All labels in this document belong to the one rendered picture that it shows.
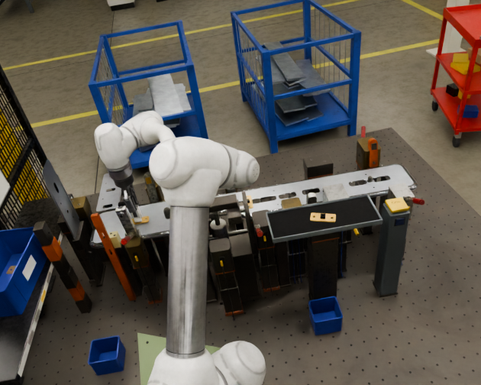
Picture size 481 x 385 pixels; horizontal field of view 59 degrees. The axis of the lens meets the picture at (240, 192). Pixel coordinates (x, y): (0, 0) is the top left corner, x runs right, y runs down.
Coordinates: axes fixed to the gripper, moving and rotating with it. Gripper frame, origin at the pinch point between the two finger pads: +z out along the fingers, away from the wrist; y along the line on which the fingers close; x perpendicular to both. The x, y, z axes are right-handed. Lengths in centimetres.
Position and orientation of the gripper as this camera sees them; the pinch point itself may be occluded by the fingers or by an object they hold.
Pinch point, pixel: (136, 213)
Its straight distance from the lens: 182.1
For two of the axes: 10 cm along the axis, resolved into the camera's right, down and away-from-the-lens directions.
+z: 1.2, 7.7, 6.2
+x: -9.8, 1.7, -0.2
